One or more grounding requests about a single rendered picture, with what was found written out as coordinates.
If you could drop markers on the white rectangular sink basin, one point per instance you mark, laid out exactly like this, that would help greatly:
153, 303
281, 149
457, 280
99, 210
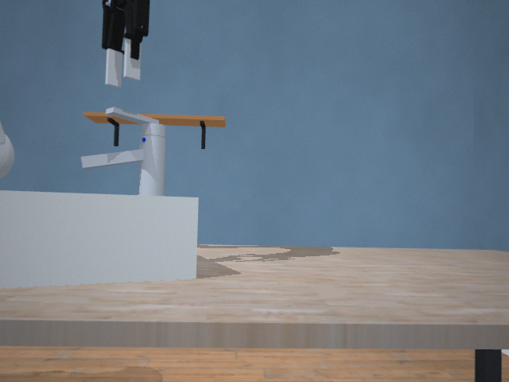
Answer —
58, 239

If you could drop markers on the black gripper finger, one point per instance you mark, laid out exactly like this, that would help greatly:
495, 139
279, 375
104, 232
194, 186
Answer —
113, 29
140, 16

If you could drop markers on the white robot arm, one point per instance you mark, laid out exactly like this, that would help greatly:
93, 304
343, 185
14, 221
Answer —
6, 153

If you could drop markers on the silver mixer tap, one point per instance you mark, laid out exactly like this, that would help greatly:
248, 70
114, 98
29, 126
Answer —
152, 153

